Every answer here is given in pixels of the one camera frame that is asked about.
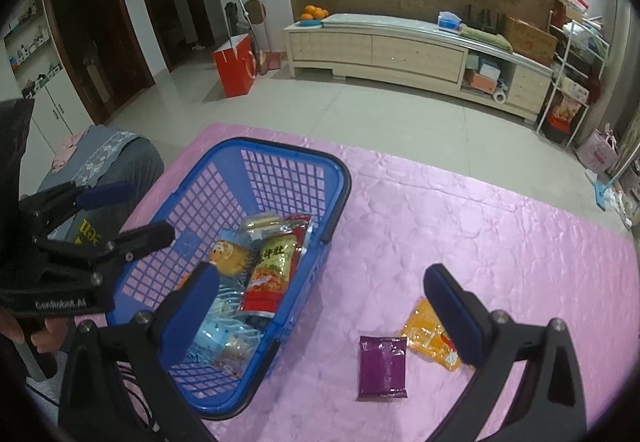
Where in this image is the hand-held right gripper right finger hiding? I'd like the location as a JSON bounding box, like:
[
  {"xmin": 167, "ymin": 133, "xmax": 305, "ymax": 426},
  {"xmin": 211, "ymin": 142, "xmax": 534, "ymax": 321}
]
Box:
[{"xmin": 423, "ymin": 263, "xmax": 587, "ymax": 442}]

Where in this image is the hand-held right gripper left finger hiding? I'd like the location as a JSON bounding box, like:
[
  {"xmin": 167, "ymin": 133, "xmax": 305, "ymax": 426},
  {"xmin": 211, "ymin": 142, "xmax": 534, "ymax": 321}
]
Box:
[{"xmin": 57, "ymin": 262, "xmax": 222, "ymax": 442}]

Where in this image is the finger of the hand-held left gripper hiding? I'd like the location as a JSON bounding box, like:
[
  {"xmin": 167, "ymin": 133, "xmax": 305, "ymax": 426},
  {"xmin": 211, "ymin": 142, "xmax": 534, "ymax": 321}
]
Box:
[
  {"xmin": 20, "ymin": 181, "xmax": 134, "ymax": 243},
  {"xmin": 32, "ymin": 221, "xmax": 176, "ymax": 275}
]

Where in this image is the orange snack packet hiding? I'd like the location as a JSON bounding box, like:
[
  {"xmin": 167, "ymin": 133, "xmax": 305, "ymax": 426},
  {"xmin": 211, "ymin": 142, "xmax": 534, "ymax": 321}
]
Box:
[{"xmin": 400, "ymin": 299, "xmax": 463, "ymax": 372}]

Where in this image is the pale blue snack pack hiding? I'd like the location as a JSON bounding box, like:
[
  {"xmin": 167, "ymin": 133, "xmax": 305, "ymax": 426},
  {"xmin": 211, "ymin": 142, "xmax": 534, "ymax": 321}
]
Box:
[{"xmin": 192, "ymin": 297, "xmax": 262, "ymax": 373}]

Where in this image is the yellow cartoon face snack packet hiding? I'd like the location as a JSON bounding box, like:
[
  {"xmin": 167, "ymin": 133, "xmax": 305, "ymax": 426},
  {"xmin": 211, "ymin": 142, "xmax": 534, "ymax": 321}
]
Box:
[{"xmin": 212, "ymin": 229, "xmax": 256, "ymax": 279}]

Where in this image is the red yellow snack pouch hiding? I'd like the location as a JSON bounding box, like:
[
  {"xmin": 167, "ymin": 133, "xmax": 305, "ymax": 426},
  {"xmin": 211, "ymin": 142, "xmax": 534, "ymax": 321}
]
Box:
[{"xmin": 239, "ymin": 229, "xmax": 301, "ymax": 319}]

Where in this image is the dark purple snack packet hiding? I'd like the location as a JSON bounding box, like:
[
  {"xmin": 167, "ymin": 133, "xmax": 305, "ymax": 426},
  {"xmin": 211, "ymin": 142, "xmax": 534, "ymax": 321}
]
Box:
[{"xmin": 356, "ymin": 334, "xmax": 409, "ymax": 401}]

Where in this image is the blue plastic basket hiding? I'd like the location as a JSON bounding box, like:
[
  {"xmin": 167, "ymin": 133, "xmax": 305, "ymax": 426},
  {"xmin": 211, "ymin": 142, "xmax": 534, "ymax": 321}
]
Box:
[{"xmin": 105, "ymin": 137, "xmax": 352, "ymax": 421}]

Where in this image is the red white snack packet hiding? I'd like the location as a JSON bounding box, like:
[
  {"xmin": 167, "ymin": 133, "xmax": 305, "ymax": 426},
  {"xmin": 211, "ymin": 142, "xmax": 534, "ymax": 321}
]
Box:
[{"xmin": 282, "ymin": 214, "xmax": 317, "ymax": 254}]

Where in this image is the person's left hand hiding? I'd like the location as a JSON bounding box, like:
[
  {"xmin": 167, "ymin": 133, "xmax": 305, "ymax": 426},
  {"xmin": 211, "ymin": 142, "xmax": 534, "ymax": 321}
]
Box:
[{"xmin": 0, "ymin": 307, "xmax": 77, "ymax": 355}]

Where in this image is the grey sofa with patterned cloth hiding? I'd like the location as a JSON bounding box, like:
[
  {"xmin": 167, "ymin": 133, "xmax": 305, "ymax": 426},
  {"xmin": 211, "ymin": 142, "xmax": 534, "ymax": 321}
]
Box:
[{"xmin": 37, "ymin": 124, "xmax": 165, "ymax": 223}]

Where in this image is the pink cloth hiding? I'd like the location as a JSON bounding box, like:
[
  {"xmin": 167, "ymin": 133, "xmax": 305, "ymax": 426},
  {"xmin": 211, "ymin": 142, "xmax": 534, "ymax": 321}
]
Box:
[{"xmin": 52, "ymin": 132, "xmax": 86, "ymax": 173}]

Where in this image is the pink quilted blanket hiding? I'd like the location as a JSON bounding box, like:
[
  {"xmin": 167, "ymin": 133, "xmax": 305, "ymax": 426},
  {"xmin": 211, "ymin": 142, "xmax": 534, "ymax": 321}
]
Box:
[{"xmin": 95, "ymin": 122, "xmax": 640, "ymax": 442}]

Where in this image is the white cupboard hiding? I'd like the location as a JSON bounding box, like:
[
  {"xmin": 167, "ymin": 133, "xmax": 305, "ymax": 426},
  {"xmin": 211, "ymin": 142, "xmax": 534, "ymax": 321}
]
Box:
[{"xmin": 2, "ymin": 0, "xmax": 77, "ymax": 155}]

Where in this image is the red paper bag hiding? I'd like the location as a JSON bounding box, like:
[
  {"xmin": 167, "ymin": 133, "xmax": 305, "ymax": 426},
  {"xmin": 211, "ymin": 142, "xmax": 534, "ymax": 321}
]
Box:
[{"xmin": 213, "ymin": 34, "xmax": 258, "ymax": 99}]

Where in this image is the broom with dustpan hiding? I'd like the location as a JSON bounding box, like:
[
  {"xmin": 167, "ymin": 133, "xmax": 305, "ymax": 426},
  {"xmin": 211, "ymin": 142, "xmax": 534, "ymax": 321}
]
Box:
[{"xmin": 236, "ymin": 0, "xmax": 282, "ymax": 74}]

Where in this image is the pink gift bag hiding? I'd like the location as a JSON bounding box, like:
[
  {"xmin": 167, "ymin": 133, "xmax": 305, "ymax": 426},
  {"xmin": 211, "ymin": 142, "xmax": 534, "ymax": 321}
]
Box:
[{"xmin": 576, "ymin": 124, "xmax": 618, "ymax": 173}]

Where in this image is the red printed snack bag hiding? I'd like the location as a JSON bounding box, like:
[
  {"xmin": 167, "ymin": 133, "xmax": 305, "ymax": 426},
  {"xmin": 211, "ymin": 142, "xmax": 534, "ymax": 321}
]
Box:
[{"xmin": 542, "ymin": 92, "xmax": 588, "ymax": 133}]

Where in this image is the orange box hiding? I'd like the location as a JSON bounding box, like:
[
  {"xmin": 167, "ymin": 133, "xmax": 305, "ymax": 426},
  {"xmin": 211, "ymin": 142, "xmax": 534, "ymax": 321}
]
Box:
[{"xmin": 470, "ymin": 72, "xmax": 498, "ymax": 93}]

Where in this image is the beige low cabinet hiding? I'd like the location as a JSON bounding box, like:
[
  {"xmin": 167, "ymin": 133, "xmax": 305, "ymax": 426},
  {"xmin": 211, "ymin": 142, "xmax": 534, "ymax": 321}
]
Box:
[{"xmin": 283, "ymin": 13, "xmax": 553, "ymax": 125}]

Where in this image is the white metal rack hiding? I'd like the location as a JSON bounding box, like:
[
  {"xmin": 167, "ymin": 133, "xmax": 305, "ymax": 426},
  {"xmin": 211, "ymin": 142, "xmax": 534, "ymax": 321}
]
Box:
[{"xmin": 536, "ymin": 9, "xmax": 611, "ymax": 148}]

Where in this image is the green cushion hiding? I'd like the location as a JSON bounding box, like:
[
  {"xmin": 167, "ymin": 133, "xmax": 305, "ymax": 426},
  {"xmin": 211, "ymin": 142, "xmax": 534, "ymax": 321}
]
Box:
[{"xmin": 459, "ymin": 24, "xmax": 513, "ymax": 54}]

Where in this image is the brown cardboard box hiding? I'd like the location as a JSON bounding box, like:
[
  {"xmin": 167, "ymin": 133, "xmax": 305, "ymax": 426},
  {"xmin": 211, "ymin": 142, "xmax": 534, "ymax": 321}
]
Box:
[{"xmin": 502, "ymin": 14, "xmax": 558, "ymax": 65}]

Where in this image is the black router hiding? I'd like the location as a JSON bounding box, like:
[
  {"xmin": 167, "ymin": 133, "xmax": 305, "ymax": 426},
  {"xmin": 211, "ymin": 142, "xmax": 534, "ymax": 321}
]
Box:
[{"xmin": 467, "ymin": 4, "xmax": 506, "ymax": 33}]

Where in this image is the red white box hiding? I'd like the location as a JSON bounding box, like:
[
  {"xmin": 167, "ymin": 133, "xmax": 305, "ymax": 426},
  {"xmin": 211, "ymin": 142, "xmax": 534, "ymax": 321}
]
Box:
[{"xmin": 550, "ymin": 0, "xmax": 588, "ymax": 23}]

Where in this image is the blue handled mop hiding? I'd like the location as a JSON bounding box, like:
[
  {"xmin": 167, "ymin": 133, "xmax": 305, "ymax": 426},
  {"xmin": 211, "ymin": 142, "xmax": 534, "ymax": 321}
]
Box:
[{"xmin": 594, "ymin": 161, "xmax": 628, "ymax": 212}]

